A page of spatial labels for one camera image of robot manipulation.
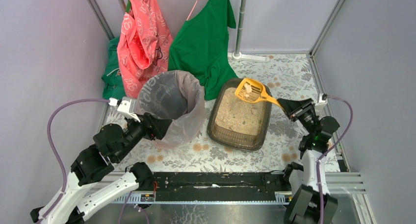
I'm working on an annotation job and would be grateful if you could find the trash bin with plastic liner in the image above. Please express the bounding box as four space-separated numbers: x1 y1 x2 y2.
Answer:
136 70 206 149

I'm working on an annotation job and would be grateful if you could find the yellow litter scoop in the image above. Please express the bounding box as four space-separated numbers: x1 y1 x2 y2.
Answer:
234 78 282 109

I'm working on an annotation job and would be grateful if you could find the beige litter clump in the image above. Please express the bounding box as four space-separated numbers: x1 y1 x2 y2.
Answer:
243 83 253 98

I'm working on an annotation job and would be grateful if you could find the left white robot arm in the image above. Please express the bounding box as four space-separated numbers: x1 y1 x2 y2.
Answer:
30 112 172 224

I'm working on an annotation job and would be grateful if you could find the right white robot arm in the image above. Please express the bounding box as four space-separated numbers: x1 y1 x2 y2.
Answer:
277 99 340 224

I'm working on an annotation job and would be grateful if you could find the grey litter box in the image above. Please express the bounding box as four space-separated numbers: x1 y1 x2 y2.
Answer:
207 78 272 151

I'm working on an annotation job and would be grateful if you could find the floral floor mat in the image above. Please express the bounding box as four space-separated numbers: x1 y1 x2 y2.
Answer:
103 53 340 174

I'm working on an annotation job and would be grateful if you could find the dark green garment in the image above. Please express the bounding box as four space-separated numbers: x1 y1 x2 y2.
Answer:
101 36 126 99

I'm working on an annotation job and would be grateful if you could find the clothes rack pole with base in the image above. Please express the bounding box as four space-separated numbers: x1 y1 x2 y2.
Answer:
228 0 270 63

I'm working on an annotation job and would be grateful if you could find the pink patterned garment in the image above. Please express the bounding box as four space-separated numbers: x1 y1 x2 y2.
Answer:
117 0 173 98

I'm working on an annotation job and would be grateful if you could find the green t-shirt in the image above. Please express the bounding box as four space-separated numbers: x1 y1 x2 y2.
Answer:
168 0 237 100

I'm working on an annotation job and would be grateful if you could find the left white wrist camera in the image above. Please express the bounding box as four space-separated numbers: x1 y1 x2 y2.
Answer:
117 97 142 123

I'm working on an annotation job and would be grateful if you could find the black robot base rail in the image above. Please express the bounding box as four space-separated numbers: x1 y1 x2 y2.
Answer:
137 171 292 202

